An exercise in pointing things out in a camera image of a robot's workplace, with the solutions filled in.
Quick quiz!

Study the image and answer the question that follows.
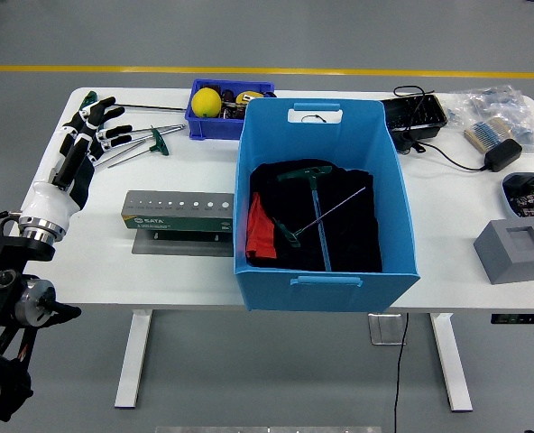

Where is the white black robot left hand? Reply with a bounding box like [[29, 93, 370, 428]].
[[21, 96, 134, 226]]

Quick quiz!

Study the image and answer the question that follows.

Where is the grey green hex key stand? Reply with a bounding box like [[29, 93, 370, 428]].
[[121, 189, 235, 257]]

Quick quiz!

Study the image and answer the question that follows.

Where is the small green T-handle hex key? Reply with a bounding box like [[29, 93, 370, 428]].
[[272, 187, 368, 248]]

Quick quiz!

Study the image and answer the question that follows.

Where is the large green T-handle hex key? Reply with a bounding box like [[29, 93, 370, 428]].
[[276, 165, 335, 272]]

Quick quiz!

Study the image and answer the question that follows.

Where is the large blue folding box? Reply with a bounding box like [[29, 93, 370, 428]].
[[233, 97, 422, 313]]

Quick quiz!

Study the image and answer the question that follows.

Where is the white table leg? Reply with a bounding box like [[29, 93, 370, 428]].
[[114, 309, 154, 410], [428, 312, 474, 412]]

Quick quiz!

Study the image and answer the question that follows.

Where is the black table control panel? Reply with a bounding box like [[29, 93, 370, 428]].
[[490, 313, 534, 325]]

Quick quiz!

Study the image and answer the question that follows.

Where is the grey foam block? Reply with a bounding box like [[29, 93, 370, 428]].
[[473, 218, 534, 285]]

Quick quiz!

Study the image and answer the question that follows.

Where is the small blue plastic bin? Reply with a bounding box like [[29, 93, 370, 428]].
[[184, 78, 277, 142]]

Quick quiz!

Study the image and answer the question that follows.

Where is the yellow ball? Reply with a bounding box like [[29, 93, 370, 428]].
[[191, 88, 224, 119]]

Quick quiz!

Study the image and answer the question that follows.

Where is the dark small parts pile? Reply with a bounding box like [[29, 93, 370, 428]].
[[221, 88, 246, 121]]

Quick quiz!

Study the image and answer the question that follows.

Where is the red cloth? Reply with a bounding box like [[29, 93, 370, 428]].
[[245, 191, 280, 261]]

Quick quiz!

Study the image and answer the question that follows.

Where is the yellow tape measure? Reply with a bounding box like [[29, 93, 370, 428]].
[[235, 89, 268, 107]]

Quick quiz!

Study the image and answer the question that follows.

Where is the white blue tray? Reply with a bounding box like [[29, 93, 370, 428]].
[[501, 170, 534, 235]]

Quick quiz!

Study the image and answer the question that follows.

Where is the circuit boards pile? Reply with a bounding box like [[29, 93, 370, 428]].
[[508, 173, 534, 226]]

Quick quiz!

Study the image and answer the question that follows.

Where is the black cloth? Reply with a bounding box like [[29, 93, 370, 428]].
[[248, 157, 384, 274]]

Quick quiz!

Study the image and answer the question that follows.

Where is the black power adapter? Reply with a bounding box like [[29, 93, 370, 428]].
[[483, 138, 524, 173]]

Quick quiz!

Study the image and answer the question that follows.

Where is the clear bag of resistors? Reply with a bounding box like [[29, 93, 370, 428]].
[[496, 97, 534, 157], [447, 84, 528, 125]]

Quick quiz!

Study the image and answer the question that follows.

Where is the taped resistor strip bundle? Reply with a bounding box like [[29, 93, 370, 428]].
[[464, 117, 514, 155]]

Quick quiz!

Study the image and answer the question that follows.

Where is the black plastic tray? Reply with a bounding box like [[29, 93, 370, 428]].
[[377, 94, 449, 152]]

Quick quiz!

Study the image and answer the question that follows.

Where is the black hanging cable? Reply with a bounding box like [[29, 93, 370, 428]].
[[391, 313, 410, 433]]

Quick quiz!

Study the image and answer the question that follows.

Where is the silver metal bracket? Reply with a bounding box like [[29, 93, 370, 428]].
[[368, 313, 407, 346]]

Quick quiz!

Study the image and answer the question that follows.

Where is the black adapter cord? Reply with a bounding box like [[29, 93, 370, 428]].
[[391, 84, 489, 173]]

